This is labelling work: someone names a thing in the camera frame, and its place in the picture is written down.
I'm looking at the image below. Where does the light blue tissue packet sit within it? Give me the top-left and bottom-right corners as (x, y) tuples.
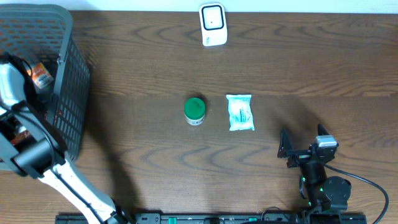
(226, 95), (255, 131)

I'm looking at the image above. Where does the green lidded jar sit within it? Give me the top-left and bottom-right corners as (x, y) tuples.
(184, 98), (206, 126)

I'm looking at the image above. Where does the small orange snack packet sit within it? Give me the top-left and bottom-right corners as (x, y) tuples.
(27, 63), (54, 89)

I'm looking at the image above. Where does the red chocolate bar wrapper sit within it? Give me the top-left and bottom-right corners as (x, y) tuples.
(11, 126), (32, 146)

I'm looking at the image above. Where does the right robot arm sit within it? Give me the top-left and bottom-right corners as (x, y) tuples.
(277, 124), (351, 223)

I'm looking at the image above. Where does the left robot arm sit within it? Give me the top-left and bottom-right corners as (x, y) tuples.
(1, 52), (135, 223)

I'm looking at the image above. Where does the white barcode scanner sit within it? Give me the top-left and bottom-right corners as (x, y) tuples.
(199, 2), (228, 47)

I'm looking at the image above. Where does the grey plastic mesh basket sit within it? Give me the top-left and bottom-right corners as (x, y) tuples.
(1, 4), (90, 161)

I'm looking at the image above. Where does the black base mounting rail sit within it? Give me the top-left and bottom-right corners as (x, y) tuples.
(55, 212), (368, 224)

